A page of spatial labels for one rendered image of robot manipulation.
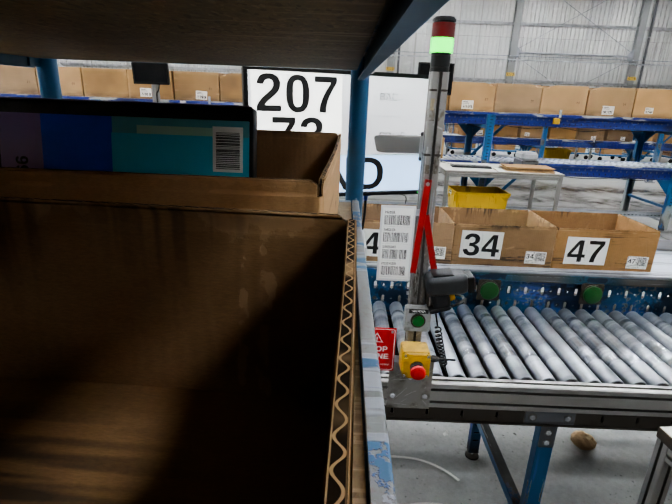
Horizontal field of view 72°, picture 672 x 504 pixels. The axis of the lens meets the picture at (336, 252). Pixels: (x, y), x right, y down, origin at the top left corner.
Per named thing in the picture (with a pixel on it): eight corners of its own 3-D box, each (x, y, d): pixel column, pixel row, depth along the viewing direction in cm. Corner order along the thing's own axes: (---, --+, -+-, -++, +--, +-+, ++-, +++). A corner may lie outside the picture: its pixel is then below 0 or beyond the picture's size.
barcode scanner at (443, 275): (476, 313, 114) (476, 273, 111) (428, 317, 115) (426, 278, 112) (470, 302, 121) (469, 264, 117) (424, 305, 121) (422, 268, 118)
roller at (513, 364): (517, 394, 132) (520, 379, 131) (471, 314, 182) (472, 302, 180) (535, 395, 132) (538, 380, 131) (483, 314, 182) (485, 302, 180)
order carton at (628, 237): (549, 269, 180) (558, 227, 175) (522, 246, 208) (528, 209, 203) (651, 274, 180) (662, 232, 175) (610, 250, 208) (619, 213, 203)
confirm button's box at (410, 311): (403, 332, 120) (405, 308, 118) (402, 326, 123) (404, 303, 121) (430, 333, 120) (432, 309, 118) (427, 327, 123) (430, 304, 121)
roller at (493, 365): (495, 393, 133) (497, 378, 131) (454, 313, 182) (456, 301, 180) (512, 394, 133) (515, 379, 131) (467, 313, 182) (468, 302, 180)
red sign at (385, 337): (356, 369, 126) (358, 327, 122) (356, 367, 127) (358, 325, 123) (415, 371, 126) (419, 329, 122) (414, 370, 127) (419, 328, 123)
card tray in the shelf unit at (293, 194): (322, 331, 31) (326, 181, 28) (-125, 309, 31) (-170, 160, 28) (340, 202, 69) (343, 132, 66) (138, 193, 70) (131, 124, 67)
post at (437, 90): (386, 407, 130) (414, 70, 102) (384, 397, 135) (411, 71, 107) (428, 409, 130) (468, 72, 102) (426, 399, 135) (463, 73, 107)
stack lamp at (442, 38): (431, 51, 101) (434, 21, 99) (428, 53, 106) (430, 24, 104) (454, 52, 101) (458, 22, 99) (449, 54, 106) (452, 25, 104)
